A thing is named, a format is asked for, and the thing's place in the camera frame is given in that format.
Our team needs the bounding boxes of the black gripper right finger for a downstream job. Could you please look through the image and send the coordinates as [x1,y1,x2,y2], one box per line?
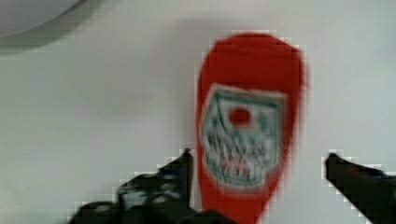
[324,153,396,224]

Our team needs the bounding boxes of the red ketchup bottle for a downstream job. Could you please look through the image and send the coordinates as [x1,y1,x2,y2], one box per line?
[196,33,304,224]

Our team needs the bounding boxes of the grey round plate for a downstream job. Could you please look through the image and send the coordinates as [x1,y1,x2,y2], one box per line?
[0,0,106,55]

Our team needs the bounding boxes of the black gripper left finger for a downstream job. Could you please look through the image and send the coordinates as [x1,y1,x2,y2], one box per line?
[67,148,237,224]

